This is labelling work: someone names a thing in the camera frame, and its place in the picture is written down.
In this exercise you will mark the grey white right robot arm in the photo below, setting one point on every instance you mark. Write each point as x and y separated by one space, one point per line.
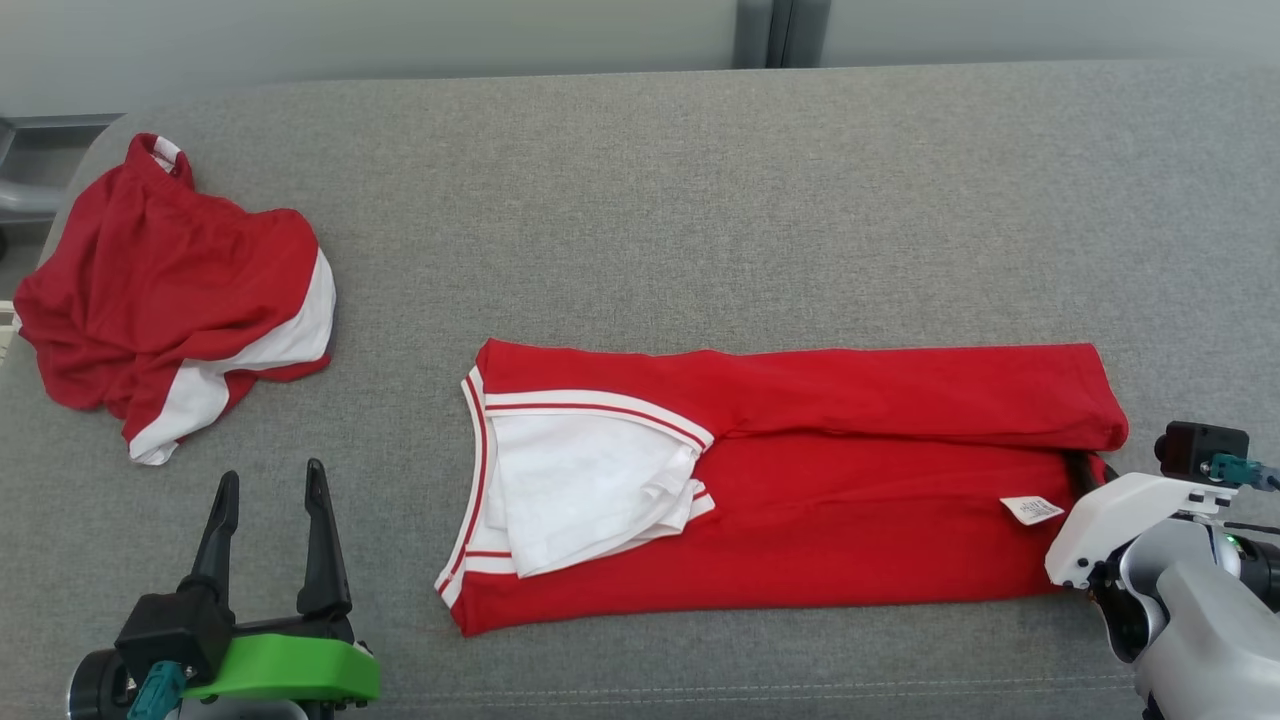
1200 620

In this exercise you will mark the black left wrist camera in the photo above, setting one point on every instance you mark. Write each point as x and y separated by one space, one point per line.
170 630

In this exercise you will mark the grey metal double post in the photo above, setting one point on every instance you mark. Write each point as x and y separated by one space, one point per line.
785 30

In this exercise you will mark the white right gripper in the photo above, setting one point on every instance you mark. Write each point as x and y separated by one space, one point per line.
1120 515

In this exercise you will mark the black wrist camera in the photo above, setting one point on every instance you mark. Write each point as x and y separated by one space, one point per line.
1195 450
170 630

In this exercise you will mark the grey metal frame with wheel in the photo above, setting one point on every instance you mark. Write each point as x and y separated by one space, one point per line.
40 170

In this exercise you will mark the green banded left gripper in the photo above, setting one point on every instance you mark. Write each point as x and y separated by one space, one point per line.
300 665

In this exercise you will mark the red shorts with white panels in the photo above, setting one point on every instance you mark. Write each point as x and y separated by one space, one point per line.
150 280

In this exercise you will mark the red shirt with white sleeves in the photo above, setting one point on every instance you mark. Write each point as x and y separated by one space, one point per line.
850 510

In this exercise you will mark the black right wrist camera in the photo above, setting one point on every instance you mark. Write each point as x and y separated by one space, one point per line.
1195 450

